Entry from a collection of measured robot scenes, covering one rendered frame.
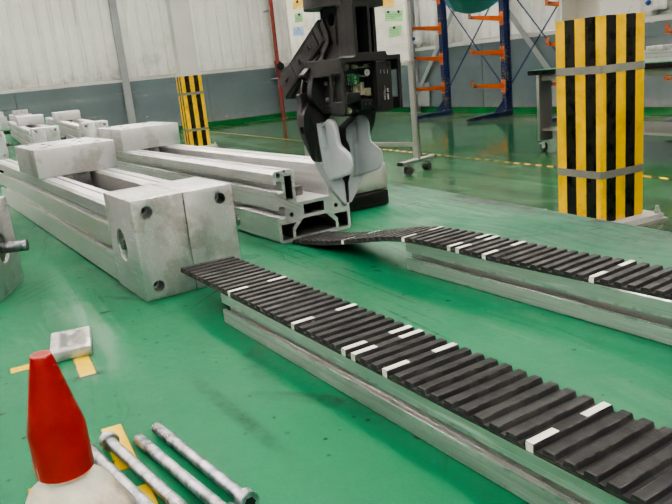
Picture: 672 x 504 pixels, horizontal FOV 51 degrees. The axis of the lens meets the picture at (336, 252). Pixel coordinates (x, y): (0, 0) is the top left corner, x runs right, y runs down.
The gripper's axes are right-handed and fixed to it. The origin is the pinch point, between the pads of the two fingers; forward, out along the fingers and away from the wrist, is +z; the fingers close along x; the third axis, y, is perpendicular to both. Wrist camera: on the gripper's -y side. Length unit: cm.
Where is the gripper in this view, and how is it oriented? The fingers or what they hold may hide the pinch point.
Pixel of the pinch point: (341, 190)
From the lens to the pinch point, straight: 77.0
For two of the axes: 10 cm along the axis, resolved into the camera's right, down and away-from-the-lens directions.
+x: 8.4, -2.0, 5.0
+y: 5.4, 1.7, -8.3
